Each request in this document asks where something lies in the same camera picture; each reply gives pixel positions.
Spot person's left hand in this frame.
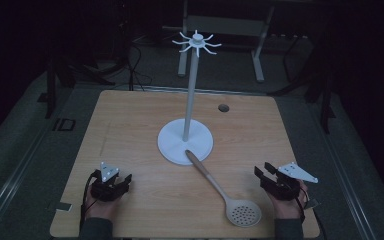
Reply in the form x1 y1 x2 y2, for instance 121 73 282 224
84 186 122 221

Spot black floor cables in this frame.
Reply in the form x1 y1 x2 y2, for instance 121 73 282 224
125 31 155 92

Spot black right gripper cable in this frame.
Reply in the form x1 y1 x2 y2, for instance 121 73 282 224
295 186 311 224

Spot slotted spoon with wooden handle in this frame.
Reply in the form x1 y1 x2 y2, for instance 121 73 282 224
184 149 263 228

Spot black stand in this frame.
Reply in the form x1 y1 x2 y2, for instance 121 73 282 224
269 36 337 135
37 39 116 120

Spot person's right hand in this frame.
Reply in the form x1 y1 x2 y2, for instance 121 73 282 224
267 179 310 220

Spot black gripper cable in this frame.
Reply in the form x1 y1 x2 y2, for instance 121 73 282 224
295 186 311 224
79 169 102 232

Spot black rectangular floor plate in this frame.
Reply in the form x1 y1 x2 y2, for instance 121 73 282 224
52 117 77 132

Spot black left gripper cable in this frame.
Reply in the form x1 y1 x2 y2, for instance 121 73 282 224
79 169 102 232

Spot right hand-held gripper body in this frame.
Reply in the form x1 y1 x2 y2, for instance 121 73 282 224
259 161 319 202

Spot white hook stand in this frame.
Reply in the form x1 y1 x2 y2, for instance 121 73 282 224
157 29 223 166

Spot white metal desk frame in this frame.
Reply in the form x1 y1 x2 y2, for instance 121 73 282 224
177 0 276 84

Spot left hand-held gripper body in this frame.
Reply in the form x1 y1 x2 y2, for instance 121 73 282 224
89 161 130 203

